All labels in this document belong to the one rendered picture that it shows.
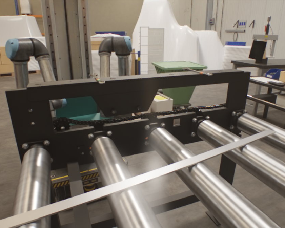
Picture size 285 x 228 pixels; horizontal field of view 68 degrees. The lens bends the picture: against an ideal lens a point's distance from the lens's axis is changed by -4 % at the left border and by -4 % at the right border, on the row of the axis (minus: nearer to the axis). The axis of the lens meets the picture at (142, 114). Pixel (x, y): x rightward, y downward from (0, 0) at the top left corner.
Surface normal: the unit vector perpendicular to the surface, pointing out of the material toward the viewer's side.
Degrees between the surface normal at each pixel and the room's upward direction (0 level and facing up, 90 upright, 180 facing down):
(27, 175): 9
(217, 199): 53
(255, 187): 0
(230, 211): 48
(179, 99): 101
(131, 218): 25
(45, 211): 0
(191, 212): 0
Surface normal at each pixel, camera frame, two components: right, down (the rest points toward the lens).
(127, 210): -0.40, -0.80
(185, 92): 0.22, 0.51
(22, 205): -0.14, -0.91
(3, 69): 0.44, 0.31
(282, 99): -0.89, 0.16
